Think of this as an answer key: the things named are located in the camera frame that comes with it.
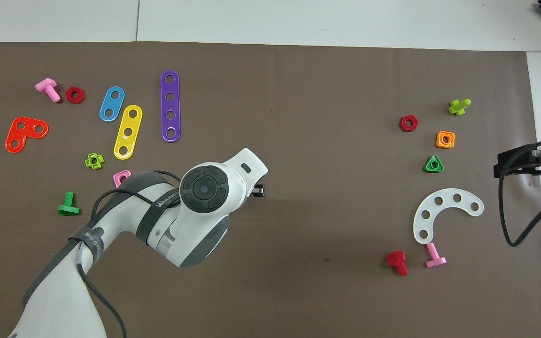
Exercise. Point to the lime green cross screw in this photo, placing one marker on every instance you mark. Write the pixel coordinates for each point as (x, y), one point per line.
(458, 107)

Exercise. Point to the green triangle nut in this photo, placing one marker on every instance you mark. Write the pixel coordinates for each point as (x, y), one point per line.
(428, 169)

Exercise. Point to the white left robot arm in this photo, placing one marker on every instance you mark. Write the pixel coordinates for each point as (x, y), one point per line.
(125, 220)

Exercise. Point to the orange L-shaped plate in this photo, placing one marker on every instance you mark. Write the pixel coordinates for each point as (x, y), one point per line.
(29, 126)

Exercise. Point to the purple four-hole strip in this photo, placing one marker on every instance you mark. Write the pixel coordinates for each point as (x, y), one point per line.
(170, 105)

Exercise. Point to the orange square nut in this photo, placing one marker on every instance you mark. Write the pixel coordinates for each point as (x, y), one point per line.
(438, 144)

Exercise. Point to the red plastic screw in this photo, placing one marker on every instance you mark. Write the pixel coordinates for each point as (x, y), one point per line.
(396, 259)

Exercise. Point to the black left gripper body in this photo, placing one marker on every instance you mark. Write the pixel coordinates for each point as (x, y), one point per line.
(258, 191)

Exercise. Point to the brown table mat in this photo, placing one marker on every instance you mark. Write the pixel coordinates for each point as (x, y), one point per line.
(298, 281)

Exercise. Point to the red hex nut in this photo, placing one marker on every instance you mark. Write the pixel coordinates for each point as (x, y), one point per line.
(68, 95)
(402, 124)

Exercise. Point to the yellow three-hole strip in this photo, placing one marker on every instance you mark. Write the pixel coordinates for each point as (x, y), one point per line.
(130, 123)

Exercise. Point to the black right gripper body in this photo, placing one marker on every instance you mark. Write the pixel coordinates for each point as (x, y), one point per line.
(517, 163)

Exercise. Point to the white curved plate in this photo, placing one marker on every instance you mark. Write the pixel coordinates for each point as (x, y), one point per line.
(447, 197)

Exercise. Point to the lime green cross nut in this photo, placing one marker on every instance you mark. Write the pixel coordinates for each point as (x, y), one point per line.
(88, 162)

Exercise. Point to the blue two-hole strip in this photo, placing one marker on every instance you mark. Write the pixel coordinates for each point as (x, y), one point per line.
(112, 104)

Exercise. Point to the green plastic screw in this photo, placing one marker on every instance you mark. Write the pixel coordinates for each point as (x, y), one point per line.
(68, 199)

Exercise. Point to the pink square nut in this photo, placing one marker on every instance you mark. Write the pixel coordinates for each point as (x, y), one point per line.
(117, 176)

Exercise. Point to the pink plastic screw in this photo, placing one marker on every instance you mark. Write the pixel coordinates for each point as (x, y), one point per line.
(436, 260)
(47, 86)

